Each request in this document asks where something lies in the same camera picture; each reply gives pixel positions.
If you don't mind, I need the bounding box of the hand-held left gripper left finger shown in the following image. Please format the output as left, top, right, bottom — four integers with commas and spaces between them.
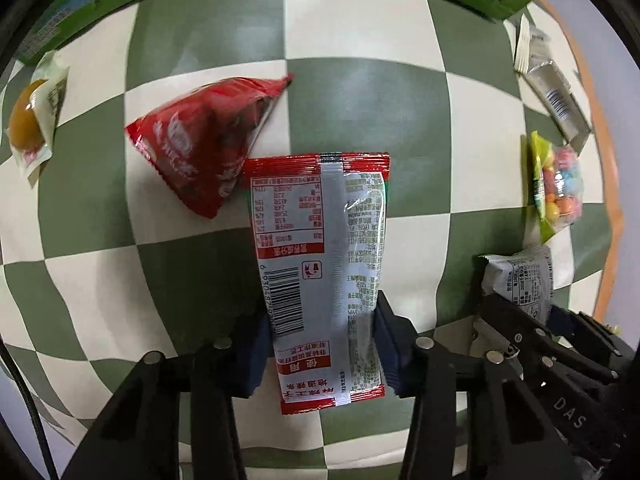
60, 310, 274, 480

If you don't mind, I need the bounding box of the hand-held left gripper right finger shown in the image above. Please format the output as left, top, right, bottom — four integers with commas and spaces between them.
372, 290, 573, 480

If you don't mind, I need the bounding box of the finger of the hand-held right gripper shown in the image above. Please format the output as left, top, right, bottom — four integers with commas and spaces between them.
479, 292, 632, 463
549, 306, 640, 361

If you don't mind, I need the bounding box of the small white snack packet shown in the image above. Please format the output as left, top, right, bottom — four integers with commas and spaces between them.
477, 245, 556, 321

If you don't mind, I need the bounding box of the long red white snack packet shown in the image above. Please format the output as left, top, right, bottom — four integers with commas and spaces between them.
243, 151, 392, 416

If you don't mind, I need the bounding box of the colourful candy bag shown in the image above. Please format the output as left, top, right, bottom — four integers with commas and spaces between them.
529, 131, 586, 241

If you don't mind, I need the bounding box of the red triangular snack packet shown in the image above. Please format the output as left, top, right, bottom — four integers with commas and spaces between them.
124, 74, 295, 219

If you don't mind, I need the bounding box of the silver white snack packet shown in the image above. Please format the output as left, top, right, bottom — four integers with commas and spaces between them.
514, 12, 593, 143

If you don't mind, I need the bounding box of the green white checkered mat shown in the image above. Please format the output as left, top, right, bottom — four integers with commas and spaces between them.
0, 0, 626, 480

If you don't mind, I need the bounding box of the blue bed sheet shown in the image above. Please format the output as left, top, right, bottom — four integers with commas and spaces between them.
542, 0, 640, 341

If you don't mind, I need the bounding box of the braised egg packet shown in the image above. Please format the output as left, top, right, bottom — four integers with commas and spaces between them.
7, 50, 69, 181

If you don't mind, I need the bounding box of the black cable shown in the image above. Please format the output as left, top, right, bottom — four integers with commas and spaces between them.
0, 345, 58, 480

